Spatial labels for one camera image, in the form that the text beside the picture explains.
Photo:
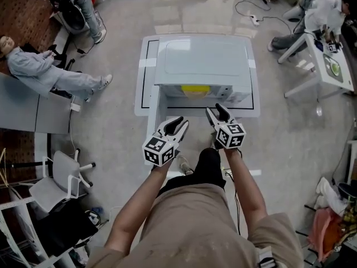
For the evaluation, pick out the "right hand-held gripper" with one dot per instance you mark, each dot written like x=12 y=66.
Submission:
x=230 y=137

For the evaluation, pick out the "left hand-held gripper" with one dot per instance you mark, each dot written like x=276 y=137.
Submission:
x=156 y=149

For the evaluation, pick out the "yellow corn cob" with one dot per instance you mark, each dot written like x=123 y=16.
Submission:
x=195 y=88

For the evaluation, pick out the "white microwave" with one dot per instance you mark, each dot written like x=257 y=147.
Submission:
x=203 y=57

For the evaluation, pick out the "person's right forearm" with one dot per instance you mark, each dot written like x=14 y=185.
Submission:
x=245 y=188

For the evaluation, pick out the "person's left forearm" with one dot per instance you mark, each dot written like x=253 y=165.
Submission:
x=136 y=202

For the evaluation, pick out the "person's left shoe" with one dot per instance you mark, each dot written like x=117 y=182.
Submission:
x=184 y=165

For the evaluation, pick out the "person's black shorts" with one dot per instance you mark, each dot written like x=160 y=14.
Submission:
x=207 y=163

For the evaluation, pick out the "white power adapter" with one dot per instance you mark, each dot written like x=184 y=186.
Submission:
x=75 y=107

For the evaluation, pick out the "white power strip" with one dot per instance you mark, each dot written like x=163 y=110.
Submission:
x=254 y=20

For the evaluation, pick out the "white side table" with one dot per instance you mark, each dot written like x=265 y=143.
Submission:
x=312 y=66

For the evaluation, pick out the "person's beige shirt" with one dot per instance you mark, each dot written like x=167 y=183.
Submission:
x=195 y=233

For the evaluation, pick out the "white office chair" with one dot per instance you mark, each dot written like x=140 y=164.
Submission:
x=64 y=169

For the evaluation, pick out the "green fruit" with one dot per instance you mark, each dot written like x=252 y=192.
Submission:
x=334 y=67

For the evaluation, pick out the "small white plate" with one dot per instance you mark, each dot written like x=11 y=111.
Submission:
x=338 y=72

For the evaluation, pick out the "black office chair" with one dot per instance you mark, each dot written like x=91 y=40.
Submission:
x=65 y=57

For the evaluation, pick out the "black pan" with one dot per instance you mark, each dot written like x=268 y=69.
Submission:
x=347 y=191

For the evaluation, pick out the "black backpack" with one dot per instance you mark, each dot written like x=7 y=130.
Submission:
x=64 y=230

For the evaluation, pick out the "white boxy appliance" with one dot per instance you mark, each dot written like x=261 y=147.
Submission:
x=71 y=18

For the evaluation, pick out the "pink cloth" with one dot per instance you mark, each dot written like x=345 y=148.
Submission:
x=323 y=233

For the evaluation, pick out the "grey desk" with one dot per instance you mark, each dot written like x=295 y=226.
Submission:
x=19 y=107

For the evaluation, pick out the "white metal shelf frame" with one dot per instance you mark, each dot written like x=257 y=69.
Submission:
x=14 y=205

